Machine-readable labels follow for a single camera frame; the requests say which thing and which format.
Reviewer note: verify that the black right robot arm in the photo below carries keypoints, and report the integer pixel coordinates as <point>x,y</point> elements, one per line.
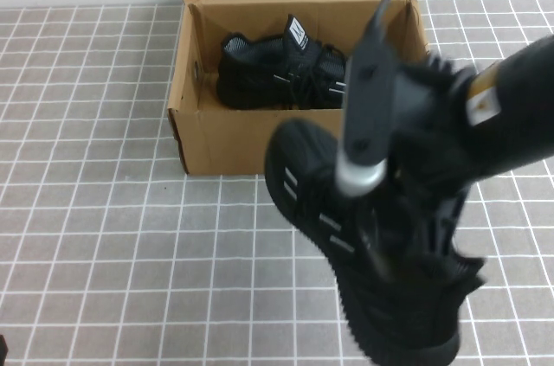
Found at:
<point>519,115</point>

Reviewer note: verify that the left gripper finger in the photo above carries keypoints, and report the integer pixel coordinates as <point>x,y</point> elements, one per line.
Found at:
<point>3,338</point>

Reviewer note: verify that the brown cardboard shoe box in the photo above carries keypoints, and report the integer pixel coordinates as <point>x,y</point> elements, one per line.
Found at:
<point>225,141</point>

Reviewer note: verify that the grey white-grid tablecloth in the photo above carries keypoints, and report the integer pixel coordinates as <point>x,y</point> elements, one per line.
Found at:
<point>108,253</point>

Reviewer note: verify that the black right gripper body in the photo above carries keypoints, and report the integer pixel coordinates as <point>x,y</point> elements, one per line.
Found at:
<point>446,154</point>

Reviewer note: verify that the black knit sneaker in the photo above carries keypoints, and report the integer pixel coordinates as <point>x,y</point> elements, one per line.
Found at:
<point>259,76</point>
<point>381,305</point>

